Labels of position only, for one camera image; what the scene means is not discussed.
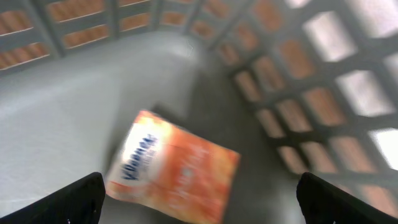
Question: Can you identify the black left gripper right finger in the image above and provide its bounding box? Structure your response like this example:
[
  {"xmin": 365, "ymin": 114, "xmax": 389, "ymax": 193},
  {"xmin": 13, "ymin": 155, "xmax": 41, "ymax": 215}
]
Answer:
[{"xmin": 296, "ymin": 172, "xmax": 397, "ymax": 224}]

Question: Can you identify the dark grey plastic basket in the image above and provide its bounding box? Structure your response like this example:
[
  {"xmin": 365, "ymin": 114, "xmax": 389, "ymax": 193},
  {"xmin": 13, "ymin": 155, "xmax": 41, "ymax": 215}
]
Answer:
[{"xmin": 1, "ymin": 0, "xmax": 397, "ymax": 223}]

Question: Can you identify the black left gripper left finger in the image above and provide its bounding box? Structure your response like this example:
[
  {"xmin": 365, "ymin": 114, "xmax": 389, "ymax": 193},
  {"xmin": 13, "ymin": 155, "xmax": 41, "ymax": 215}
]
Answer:
[{"xmin": 1, "ymin": 172, "xmax": 105, "ymax": 224}]

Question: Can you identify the orange tissue pack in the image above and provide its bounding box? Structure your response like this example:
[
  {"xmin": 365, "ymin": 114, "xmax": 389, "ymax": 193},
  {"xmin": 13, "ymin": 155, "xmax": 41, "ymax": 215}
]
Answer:
[{"xmin": 105, "ymin": 110, "xmax": 241, "ymax": 223}]

